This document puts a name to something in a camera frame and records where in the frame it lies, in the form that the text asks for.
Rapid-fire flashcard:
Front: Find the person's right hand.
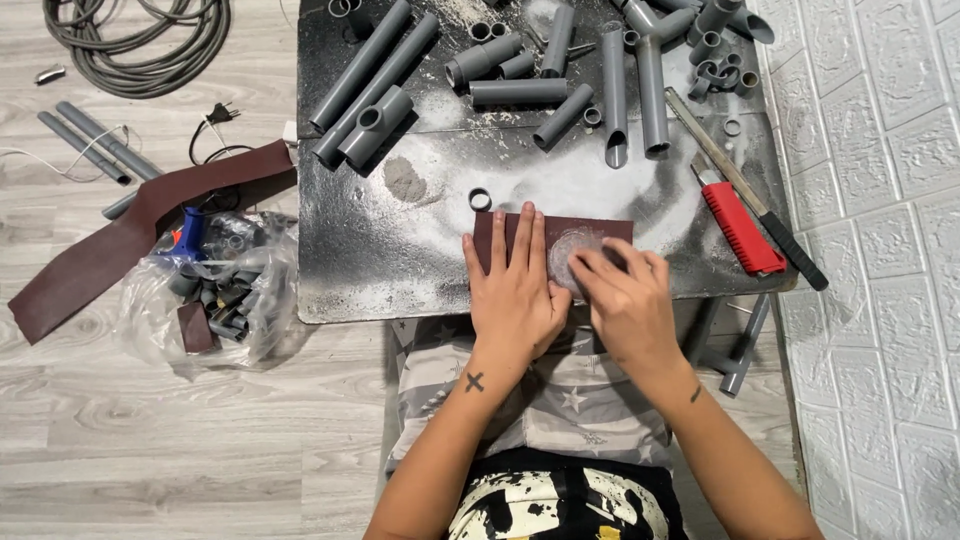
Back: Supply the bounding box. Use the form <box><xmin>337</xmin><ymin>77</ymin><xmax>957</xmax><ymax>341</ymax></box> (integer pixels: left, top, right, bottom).
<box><xmin>567</xmin><ymin>238</ymin><xmax>681</xmax><ymax>376</ymax></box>

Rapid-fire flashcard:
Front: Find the person's left hand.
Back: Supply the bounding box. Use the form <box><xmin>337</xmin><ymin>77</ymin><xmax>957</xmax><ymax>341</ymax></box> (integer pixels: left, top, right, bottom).
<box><xmin>461</xmin><ymin>201</ymin><xmax>573</xmax><ymax>366</ymax></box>

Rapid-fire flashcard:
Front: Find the brown sandpaper sheet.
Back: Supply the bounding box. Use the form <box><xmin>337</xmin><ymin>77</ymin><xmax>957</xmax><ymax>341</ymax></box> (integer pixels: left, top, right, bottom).
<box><xmin>472</xmin><ymin>210</ymin><xmax>635</xmax><ymax>303</ymax></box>

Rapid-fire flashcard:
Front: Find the grey star print cushion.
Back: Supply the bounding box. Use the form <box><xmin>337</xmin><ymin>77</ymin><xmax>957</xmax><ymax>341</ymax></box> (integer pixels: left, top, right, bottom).
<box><xmin>385</xmin><ymin>313</ymin><xmax>676</xmax><ymax>475</ymax></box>

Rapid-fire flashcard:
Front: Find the red utility knife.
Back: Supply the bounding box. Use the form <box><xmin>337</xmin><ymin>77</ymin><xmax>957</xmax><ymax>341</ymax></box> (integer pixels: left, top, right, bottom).
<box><xmin>690</xmin><ymin>152</ymin><xmax>789</xmax><ymax>278</ymax></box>

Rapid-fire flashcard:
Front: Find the medium grey PVC pipe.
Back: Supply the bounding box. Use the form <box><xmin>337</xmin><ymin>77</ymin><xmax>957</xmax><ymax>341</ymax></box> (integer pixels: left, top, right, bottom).
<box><xmin>531</xmin><ymin>82</ymin><xmax>596</xmax><ymax>150</ymax></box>
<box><xmin>539</xmin><ymin>3</ymin><xmax>577</xmax><ymax>80</ymax></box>
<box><xmin>468</xmin><ymin>77</ymin><xmax>570</xmax><ymax>107</ymax></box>

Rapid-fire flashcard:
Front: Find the grey pipe with angled cut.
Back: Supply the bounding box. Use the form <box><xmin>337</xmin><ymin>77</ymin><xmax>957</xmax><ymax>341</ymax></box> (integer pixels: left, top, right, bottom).
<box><xmin>600</xmin><ymin>27</ymin><xmax>630</xmax><ymax>171</ymax></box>

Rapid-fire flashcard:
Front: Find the grey branched pipe assembly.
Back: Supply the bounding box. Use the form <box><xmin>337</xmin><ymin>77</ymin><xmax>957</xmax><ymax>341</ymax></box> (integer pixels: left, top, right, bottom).
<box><xmin>610</xmin><ymin>0</ymin><xmax>699</xmax><ymax>159</ymax></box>

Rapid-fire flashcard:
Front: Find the short grey PVC pipe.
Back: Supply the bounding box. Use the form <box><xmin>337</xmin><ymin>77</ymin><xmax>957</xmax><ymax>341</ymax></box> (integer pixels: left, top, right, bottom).
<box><xmin>496</xmin><ymin>49</ymin><xmax>537</xmax><ymax>81</ymax></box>
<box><xmin>686</xmin><ymin>0</ymin><xmax>745</xmax><ymax>46</ymax></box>
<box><xmin>687</xmin><ymin>30</ymin><xmax>723</xmax><ymax>67</ymax></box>

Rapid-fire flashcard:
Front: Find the cluster of grey pipe offcuts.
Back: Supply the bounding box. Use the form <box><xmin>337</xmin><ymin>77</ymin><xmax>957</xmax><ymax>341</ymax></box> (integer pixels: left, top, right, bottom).
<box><xmin>685</xmin><ymin>51</ymin><xmax>762</xmax><ymax>103</ymax></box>

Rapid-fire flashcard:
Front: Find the grey stepped pipe coupling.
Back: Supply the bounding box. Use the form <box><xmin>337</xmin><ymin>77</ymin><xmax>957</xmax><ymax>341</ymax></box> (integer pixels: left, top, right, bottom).
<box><xmin>444</xmin><ymin>32</ymin><xmax>525</xmax><ymax>90</ymax></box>

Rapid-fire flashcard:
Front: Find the black white patterned garment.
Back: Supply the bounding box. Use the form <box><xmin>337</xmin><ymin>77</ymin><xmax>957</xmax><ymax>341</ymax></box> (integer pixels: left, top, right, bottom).
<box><xmin>445</xmin><ymin>448</ymin><xmax>690</xmax><ymax>540</ymax></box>

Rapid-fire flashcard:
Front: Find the grey PVC tee fitting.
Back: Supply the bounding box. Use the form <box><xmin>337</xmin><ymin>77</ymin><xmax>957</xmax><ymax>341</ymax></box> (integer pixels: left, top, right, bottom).
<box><xmin>336</xmin><ymin>84</ymin><xmax>416</xmax><ymax>171</ymax></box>

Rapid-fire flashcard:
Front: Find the long grey PVC pipe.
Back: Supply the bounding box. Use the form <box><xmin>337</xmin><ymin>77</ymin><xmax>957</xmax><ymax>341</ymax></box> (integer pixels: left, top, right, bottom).
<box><xmin>309</xmin><ymin>0</ymin><xmax>414</xmax><ymax>135</ymax></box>
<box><xmin>312</xmin><ymin>12</ymin><xmax>442</xmax><ymax>168</ymax></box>

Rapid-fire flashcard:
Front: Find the wide grey angled-cut pipe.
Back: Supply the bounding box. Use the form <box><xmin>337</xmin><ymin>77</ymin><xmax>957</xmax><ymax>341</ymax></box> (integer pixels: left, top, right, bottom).
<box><xmin>726</xmin><ymin>3</ymin><xmax>777</xmax><ymax>46</ymax></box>

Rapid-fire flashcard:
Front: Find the dark grey pipe stub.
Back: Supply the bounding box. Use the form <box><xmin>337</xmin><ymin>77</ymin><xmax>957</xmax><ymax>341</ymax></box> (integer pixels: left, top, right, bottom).
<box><xmin>327</xmin><ymin>0</ymin><xmax>375</xmax><ymax>41</ymax></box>

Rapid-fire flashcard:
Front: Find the plastic bag of pipe fittings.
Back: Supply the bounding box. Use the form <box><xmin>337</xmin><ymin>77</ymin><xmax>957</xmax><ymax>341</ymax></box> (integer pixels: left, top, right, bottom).
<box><xmin>116</xmin><ymin>210</ymin><xmax>301</xmax><ymax>370</ymax></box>

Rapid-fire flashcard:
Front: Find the small brown sandpaper piece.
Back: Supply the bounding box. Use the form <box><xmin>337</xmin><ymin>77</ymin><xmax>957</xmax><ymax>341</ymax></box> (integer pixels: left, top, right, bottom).
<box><xmin>177</xmin><ymin>300</ymin><xmax>220</xmax><ymax>356</ymax></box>

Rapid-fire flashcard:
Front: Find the blue glue gun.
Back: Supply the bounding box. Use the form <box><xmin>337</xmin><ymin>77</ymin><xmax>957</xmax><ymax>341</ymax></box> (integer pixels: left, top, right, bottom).
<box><xmin>156</xmin><ymin>205</ymin><xmax>208</xmax><ymax>261</ymax></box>

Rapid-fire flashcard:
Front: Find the short grey pipe piece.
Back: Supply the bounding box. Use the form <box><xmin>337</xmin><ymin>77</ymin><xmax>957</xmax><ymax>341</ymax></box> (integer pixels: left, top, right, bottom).
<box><xmin>101</xmin><ymin>189</ymin><xmax>141</xmax><ymax>221</ymax></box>

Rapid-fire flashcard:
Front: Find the long brown sandpaper strip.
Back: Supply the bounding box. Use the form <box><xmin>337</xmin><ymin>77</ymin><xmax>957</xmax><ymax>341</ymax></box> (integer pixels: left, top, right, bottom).
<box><xmin>7</xmin><ymin>138</ymin><xmax>298</xmax><ymax>347</ymax></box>

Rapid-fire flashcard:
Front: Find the grey pipe with black tip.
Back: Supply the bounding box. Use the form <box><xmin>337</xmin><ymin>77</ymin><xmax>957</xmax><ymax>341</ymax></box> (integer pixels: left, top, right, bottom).
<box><xmin>56</xmin><ymin>101</ymin><xmax>163</xmax><ymax>182</ymax></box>
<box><xmin>37</xmin><ymin>111</ymin><xmax>133</xmax><ymax>187</ymax></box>

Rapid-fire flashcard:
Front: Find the metal file with black handle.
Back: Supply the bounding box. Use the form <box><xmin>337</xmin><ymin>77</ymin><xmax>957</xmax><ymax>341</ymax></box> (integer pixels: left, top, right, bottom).
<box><xmin>663</xmin><ymin>86</ymin><xmax>831</xmax><ymax>293</ymax></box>

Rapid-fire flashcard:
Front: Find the grey pipe frame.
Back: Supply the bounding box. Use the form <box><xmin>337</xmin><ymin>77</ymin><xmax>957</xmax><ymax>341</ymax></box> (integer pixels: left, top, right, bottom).
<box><xmin>684</xmin><ymin>292</ymin><xmax>774</xmax><ymax>399</ymax></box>

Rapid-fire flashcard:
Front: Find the black power plug cable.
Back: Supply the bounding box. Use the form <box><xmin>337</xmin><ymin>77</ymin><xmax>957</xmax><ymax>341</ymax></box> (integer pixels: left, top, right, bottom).
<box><xmin>187</xmin><ymin>102</ymin><xmax>256</xmax><ymax>168</ymax></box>

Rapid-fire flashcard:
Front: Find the coil of grey hose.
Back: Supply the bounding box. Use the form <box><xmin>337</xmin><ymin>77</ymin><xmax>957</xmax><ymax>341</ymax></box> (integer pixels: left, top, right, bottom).
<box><xmin>42</xmin><ymin>0</ymin><xmax>233</xmax><ymax>101</ymax></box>

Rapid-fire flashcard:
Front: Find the white cable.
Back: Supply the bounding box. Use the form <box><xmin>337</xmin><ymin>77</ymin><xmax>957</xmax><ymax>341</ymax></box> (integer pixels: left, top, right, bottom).
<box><xmin>0</xmin><ymin>123</ymin><xmax>145</xmax><ymax>186</ymax></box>

